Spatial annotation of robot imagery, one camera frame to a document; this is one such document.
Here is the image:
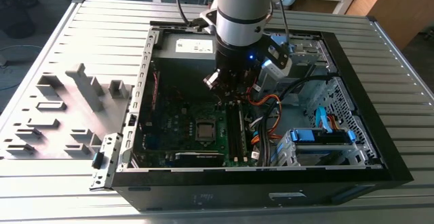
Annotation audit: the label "silver CPU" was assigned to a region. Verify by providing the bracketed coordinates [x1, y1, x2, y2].
[198, 123, 215, 138]

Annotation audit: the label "metal socket cover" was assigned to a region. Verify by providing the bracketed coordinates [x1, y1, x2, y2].
[195, 118, 219, 144]

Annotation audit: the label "blue drive bay latch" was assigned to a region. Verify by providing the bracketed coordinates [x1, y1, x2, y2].
[272, 36, 296, 56]

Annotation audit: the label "tall metal drive cage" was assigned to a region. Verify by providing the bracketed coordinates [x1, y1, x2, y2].
[260, 35, 340, 108]

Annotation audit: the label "green motherboard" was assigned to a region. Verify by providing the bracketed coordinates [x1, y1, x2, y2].
[134, 63, 256, 169]

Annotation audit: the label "black RAM slot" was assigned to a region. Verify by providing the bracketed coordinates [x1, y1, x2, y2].
[227, 101, 242, 162]
[237, 101, 252, 162]

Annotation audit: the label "blue disk carrier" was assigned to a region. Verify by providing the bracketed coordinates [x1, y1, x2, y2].
[290, 129, 358, 144]

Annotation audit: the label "black graphics card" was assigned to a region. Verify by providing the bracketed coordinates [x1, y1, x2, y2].
[167, 151, 227, 168]

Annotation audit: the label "black open PC case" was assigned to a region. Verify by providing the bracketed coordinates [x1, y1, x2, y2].
[111, 20, 416, 212]

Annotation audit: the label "metal expansion slot retainer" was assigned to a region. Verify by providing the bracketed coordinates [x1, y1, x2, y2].
[90, 132, 125, 192]

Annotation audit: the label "low metal disk cage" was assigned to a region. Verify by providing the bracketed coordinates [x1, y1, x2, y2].
[277, 129, 386, 168]

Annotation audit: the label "wooden cabinet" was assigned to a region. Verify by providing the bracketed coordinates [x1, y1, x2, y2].
[345, 0, 434, 51]

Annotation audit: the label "grey parts rack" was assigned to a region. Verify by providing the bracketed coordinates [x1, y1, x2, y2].
[0, 62, 137, 160]

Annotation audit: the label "black office chair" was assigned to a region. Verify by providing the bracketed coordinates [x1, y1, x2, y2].
[0, 0, 41, 40]

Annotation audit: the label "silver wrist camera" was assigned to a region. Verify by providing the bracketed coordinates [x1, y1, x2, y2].
[260, 38, 293, 79]

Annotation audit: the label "black camera cable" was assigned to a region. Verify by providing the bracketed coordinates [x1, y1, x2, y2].
[175, 0, 207, 30]

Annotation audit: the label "grey wrist mount box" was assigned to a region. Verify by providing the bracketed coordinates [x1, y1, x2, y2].
[199, 8, 219, 34]

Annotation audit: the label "thick black cable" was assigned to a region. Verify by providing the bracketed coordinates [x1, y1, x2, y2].
[261, 75, 336, 166]

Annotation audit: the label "thin red wire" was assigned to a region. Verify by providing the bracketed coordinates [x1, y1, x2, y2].
[153, 71, 162, 109]

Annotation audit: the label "orange power wires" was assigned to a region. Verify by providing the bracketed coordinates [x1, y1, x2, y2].
[249, 93, 285, 145]

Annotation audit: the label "blue flat data cable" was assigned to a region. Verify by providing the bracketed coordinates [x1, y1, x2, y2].
[317, 106, 336, 134]

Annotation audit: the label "short orange red wires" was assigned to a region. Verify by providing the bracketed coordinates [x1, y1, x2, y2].
[328, 114, 344, 131]

